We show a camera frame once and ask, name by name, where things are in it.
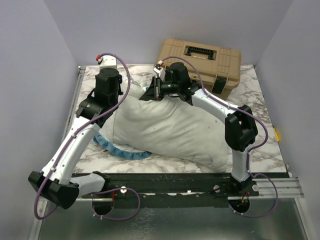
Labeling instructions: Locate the white pillowcase blue trim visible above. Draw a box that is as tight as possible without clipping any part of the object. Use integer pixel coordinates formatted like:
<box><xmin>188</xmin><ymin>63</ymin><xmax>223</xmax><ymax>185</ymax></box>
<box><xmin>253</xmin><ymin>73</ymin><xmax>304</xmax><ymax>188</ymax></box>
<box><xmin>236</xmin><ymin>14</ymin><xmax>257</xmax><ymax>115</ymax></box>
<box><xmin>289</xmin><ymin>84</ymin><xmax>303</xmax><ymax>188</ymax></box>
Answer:
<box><xmin>93</xmin><ymin>80</ymin><xmax>152</xmax><ymax>160</ymax></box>

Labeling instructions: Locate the white pillow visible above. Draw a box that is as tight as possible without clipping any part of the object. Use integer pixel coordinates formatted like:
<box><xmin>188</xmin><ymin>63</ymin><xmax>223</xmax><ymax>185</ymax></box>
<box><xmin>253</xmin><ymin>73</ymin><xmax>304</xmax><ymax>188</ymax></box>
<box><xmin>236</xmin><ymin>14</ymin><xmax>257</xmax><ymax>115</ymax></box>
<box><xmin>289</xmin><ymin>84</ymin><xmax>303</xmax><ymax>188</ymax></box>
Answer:
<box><xmin>111</xmin><ymin>77</ymin><xmax>235</xmax><ymax>173</ymax></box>

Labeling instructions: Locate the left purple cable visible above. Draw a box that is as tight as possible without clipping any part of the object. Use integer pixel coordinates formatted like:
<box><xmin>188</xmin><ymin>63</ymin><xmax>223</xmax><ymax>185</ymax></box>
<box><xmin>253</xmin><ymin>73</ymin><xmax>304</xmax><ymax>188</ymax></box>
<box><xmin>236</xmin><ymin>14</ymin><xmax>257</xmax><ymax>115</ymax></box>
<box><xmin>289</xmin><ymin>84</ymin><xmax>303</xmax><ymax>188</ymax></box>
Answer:
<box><xmin>33</xmin><ymin>52</ymin><xmax>141</xmax><ymax>221</ymax></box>

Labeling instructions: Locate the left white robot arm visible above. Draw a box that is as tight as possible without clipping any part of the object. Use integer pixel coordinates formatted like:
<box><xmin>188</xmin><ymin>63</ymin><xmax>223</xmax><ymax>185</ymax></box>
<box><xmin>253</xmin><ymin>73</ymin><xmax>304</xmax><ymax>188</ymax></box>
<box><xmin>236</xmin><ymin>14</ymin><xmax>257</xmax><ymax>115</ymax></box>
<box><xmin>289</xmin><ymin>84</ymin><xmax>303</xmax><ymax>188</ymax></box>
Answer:
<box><xmin>28</xmin><ymin>67</ymin><xmax>123</xmax><ymax>209</ymax></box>

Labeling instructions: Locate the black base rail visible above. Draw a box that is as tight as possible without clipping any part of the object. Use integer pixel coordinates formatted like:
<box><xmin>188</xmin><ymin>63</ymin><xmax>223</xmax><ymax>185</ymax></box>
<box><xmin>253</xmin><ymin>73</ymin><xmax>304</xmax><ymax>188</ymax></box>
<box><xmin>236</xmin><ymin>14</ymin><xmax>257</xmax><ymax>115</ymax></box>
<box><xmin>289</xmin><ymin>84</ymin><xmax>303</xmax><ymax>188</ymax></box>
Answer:
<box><xmin>82</xmin><ymin>173</ymin><xmax>259</xmax><ymax>208</ymax></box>

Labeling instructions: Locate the tan plastic toolbox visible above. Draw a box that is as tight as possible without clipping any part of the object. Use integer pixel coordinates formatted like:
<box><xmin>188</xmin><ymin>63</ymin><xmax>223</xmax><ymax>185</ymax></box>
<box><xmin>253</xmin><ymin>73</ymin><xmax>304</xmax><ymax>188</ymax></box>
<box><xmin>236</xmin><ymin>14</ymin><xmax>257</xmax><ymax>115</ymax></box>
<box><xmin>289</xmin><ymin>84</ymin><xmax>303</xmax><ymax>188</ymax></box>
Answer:
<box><xmin>155</xmin><ymin>38</ymin><xmax>242</xmax><ymax>100</ymax></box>

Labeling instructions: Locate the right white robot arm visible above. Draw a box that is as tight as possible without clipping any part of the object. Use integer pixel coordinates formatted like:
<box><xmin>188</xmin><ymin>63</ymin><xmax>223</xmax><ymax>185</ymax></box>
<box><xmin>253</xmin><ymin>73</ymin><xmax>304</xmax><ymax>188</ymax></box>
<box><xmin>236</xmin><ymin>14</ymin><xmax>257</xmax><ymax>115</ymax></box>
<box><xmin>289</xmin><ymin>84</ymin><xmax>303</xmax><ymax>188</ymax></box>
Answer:
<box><xmin>139</xmin><ymin>61</ymin><xmax>258</xmax><ymax>196</ymax></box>

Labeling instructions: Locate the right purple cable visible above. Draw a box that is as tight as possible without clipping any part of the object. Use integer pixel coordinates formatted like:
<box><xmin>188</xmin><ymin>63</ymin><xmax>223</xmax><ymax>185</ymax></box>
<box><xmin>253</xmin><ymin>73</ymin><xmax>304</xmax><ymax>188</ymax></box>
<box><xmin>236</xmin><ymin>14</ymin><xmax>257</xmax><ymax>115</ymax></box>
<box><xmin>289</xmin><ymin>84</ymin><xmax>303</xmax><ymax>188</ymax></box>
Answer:
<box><xmin>157</xmin><ymin>56</ymin><xmax>280</xmax><ymax>219</ymax></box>

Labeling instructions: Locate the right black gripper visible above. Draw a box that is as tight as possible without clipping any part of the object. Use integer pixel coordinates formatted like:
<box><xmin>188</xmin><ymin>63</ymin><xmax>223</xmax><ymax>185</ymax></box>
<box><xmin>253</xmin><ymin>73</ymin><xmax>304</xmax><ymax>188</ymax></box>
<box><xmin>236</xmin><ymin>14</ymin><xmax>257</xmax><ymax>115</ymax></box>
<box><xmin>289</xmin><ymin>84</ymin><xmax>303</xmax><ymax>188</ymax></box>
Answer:
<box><xmin>139</xmin><ymin>77</ymin><xmax>180</xmax><ymax>104</ymax></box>

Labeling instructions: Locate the purple cable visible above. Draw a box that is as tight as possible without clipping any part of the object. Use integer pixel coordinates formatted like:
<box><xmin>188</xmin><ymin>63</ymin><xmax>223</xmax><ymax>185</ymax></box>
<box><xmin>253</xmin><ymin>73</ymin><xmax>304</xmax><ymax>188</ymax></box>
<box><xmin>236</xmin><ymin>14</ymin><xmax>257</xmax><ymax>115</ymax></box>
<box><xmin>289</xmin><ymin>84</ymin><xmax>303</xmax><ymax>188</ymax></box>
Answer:
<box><xmin>157</xmin><ymin>56</ymin><xmax>280</xmax><ymax>219</ymax></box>
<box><xmin>33</xmin><ymin>52</ymin><xmax>141</xmax><ymax>221</ymax></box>

